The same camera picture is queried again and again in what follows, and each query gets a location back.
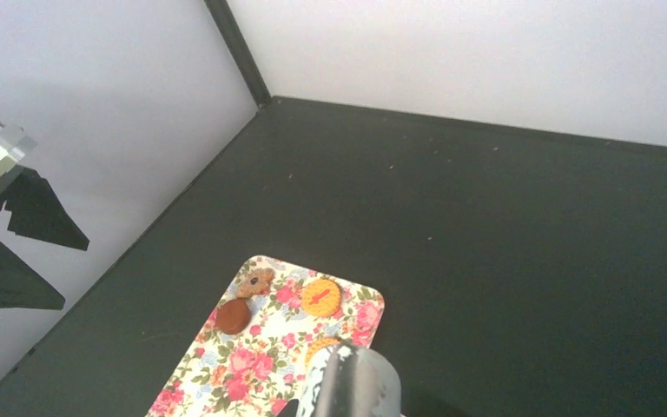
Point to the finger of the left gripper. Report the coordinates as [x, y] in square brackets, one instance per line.
[37, 213]
[5, 276]

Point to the floral cookie tray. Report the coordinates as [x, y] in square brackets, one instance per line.
[260, 370]

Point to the metal tongs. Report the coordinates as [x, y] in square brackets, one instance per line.
[350, 381]

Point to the dark brown round cookie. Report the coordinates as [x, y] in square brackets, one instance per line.
[233, 316]

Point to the brown flower cookie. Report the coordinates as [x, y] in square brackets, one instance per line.
[257, 282]

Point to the yellow cracker with red mark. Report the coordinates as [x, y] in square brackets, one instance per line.
[321, 298]

